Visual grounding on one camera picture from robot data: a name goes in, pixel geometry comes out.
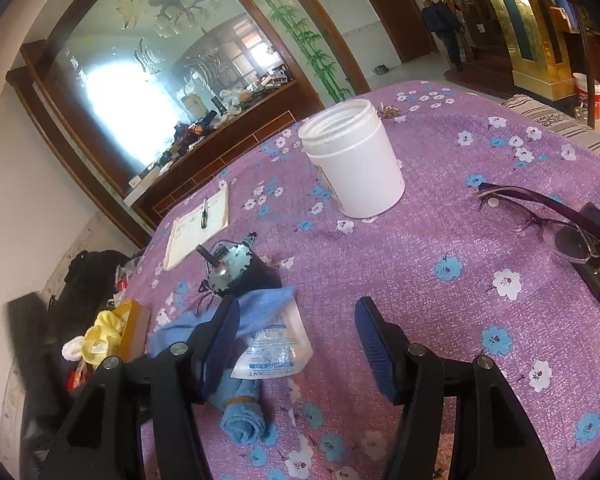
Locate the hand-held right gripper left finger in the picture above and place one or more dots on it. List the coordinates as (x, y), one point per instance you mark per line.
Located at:
(221, 345)

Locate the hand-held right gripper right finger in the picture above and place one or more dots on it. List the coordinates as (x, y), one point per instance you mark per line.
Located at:
(377, 345)

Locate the white desiccant pouch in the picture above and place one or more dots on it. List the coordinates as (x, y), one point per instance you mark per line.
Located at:
(272, 345)

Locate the blue towel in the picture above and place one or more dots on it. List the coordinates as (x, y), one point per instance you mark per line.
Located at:
(240, 422)

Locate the yellow cardboard box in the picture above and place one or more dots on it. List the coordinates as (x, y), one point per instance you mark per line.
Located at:
(135, 330)

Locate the yellow terry towel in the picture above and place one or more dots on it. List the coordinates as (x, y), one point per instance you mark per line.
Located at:
(105, 327)

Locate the small electric motor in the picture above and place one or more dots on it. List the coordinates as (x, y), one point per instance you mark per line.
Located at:
(230, 265)

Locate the purple floral tablecloth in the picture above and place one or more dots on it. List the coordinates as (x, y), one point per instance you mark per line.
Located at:
(405, 260)

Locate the white notepad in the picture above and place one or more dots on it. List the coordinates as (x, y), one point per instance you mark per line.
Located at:
(185, 240)

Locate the black pen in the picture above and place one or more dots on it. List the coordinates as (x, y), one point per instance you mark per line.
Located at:
(205, 212)

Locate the black bag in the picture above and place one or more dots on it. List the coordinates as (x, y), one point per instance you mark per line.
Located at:
(95, 272)

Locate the white sock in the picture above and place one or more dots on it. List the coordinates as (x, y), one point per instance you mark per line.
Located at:
(73, 350)

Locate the white plastic jar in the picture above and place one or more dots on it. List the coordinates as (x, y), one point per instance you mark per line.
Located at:
(360, 170)

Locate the purple framed eyeglasses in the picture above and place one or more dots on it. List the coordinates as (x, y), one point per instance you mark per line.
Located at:
(502, 215)

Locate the black sofa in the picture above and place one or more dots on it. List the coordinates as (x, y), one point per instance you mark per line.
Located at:
(35, 340)

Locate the striped cushion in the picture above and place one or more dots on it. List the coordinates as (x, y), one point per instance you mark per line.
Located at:
(570, 125)

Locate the wooden staircase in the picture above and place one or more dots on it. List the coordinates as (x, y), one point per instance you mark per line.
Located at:
(480, 50)

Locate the white container with red lid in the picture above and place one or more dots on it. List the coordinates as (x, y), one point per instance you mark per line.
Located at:
(586, 95)

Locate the brown wooden door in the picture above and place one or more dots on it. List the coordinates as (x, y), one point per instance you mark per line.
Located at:
(395, 15)

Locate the person in dark clothes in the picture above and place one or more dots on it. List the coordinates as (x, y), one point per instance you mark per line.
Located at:
(437, 20)

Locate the golden pillar frame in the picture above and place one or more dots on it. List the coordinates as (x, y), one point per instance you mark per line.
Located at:
(525, 35)

